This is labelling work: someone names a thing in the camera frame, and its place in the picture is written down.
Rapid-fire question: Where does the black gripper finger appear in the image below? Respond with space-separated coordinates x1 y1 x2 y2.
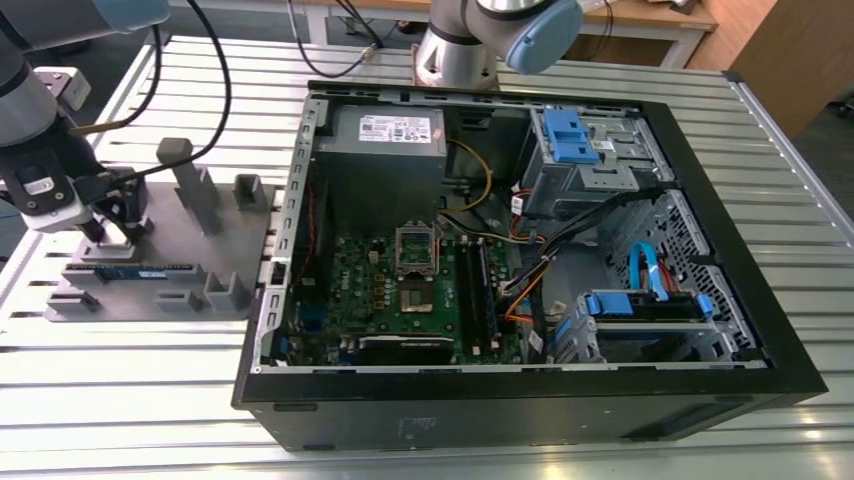
110 192 156 242
74 202 110 247

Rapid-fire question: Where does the yellow wire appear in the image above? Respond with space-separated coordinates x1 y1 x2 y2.
439 138 494 215

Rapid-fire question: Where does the grey parts rack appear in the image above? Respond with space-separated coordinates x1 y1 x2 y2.
43 137 286 324

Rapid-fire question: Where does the empty light blue carrier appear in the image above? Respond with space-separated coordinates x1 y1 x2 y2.
546 315 577 362

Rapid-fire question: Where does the grey metal drive cage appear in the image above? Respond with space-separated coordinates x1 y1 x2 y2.
519 105 677 221

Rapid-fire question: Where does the black PC case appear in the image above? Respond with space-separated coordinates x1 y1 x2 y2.
230 79 829 454

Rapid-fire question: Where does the black cable bundle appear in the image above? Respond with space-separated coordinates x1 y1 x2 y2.
499 188 669 294

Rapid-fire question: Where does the RAM stick with blue label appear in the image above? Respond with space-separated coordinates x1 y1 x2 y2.
66 263 196 282

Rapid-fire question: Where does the wooden cabinet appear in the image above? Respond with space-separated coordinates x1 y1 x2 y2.
730 0 854 139

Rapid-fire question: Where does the green motherboard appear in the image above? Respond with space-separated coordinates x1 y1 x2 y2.
286 232 529 366

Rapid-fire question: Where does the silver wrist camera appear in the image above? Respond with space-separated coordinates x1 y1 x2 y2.
32 67 94 110

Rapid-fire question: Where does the perforated metal disk bay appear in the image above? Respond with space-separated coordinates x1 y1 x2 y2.
547 288 766 365

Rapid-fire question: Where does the metal socket cover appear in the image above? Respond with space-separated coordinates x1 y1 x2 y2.
394 219 442 277

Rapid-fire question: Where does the thick black wrist cable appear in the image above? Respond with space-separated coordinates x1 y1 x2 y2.
99 0 234 182

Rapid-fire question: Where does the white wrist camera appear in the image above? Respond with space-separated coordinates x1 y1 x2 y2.
18 164 96 234

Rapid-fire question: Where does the black graphics card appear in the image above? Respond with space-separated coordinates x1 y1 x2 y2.
355 333 457 366

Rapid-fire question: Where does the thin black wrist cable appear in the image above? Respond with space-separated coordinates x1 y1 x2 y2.
287 0 386 77

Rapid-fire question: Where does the CPU socket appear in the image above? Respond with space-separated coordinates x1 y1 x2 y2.
397 279 441 316

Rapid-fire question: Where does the wooden desk white frame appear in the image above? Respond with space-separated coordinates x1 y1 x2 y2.
306 0 721 69

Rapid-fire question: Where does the blue plastic drive latch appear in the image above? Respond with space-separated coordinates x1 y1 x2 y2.
543 108 590 143
551 139 599 164

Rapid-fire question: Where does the orange wire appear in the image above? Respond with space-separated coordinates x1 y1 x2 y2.
503 277 543 324

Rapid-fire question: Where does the grey power supply unit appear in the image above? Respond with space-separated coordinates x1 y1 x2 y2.
313 103 450 174

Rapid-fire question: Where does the hard disk in blue carrier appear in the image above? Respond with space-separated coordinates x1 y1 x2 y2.
581 291 714 325

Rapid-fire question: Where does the blue SATA cable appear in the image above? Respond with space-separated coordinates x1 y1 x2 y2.
627 240 673 303

